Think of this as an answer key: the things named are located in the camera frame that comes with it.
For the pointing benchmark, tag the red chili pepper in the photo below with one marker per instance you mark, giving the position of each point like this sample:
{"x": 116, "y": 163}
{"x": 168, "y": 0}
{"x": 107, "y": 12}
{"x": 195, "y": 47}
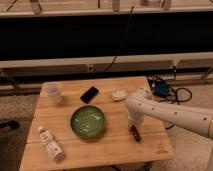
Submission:
{"x": 135, "y": 133}

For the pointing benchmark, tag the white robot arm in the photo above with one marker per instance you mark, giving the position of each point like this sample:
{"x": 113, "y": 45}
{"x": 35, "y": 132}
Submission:
{"x": 194, "y": 119}

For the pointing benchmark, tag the black smartphone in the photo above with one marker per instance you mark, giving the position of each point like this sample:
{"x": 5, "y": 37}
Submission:
{"x": 89, "y": 94}

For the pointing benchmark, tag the green ceramic bowl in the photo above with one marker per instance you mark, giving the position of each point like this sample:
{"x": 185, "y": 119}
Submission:
{"x": 87, "y": 122}

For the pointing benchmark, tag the clear plastic cup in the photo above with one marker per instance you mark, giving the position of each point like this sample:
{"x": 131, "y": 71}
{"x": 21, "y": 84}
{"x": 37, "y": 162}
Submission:
{"x": 53, "y": 91}

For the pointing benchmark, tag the blue power adapter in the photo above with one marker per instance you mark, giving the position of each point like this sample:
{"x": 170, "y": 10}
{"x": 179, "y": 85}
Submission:
{"x": 161, "y": 89}

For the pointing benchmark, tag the white plastic bottle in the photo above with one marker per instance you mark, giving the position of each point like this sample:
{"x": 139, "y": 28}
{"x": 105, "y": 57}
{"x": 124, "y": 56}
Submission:
{"x": 53, "y": 149}

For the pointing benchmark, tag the black chair base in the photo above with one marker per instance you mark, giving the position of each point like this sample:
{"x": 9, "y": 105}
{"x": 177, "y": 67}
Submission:
{"x": 11, "y": 123}

